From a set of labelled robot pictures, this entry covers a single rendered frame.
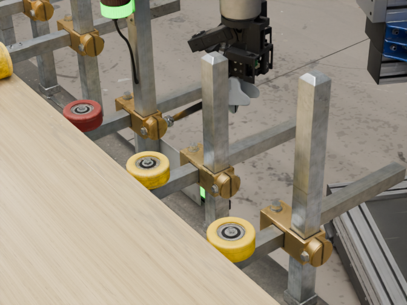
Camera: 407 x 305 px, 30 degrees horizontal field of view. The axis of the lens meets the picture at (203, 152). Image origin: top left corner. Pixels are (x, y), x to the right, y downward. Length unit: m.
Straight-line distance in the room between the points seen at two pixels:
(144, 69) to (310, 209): 0.50
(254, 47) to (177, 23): 2.76
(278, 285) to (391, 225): 1.00
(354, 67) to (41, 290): 2.72
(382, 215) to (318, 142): 1.26
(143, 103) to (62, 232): 0.42
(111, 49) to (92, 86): 2.07
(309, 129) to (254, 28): 0.28
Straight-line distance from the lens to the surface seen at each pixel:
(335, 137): 3.17
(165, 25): 4.12
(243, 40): 1.40
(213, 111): 1.37
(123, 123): 1.65
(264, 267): 1.49
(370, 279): 2.20
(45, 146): 1.50
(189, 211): 1.62
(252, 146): 1.55
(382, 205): 2.47
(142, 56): 1.55
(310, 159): 1.20
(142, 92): 1.59
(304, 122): 1.17
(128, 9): 1.48
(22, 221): 1.32
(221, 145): 1.42
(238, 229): 1.25
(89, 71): 1.81
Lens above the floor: 1.71
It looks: 34 degrees down
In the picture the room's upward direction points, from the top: 2 degrees counter-clockwise
